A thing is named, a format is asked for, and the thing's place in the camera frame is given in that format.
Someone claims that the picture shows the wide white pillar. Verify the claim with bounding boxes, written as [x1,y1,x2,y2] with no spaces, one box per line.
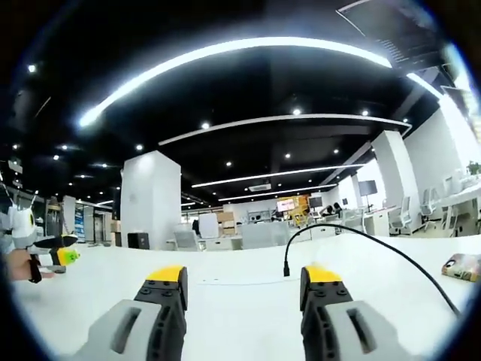
[119,150,183,249]

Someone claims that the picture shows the stacked cardboard boxes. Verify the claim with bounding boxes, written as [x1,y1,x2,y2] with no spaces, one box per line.
[217,211,236,237]

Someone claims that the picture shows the black USB data cable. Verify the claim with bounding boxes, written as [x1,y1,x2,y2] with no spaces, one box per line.
[282,223,462,317]

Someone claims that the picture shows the person's left hand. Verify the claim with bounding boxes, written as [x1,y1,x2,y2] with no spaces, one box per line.
[0,248,56,283]

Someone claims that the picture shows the white whiteboard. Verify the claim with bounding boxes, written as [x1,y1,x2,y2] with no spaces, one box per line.
[198,214,219,238]

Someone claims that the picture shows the grey office chair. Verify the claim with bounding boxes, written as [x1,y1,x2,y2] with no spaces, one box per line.
[173,229,200,251]

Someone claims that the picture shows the white desk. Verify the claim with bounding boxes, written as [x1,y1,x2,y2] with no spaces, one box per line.
[11,229,481,361]

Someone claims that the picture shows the narrow white pillar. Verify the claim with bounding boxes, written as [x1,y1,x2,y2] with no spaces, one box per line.
[371,130,413,229]

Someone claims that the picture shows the grey desk partition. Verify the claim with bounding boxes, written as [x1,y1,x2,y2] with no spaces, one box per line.
[240,221,292,249]

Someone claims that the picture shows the phone in colourful case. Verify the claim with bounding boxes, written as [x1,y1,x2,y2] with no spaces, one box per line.
[441,253,481,283]

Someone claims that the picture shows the long curved ceiling light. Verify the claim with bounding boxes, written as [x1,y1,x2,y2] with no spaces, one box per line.
[78,36,394,127]

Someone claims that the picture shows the black cabinet box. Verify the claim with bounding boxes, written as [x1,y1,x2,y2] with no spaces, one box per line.
[127,232,150,249]

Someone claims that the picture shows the black screen on stand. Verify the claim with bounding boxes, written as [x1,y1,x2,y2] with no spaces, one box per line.
[357,180,377,210]

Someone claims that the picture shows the white office chair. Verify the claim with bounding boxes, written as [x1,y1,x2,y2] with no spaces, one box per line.
[417,187,439,231]
[390,195,413,236]

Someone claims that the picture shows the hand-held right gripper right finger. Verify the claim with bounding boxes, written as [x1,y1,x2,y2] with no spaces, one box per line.
[299,264,418,361]

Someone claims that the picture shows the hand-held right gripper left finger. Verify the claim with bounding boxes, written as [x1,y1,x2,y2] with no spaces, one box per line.
[73,265,189,361]

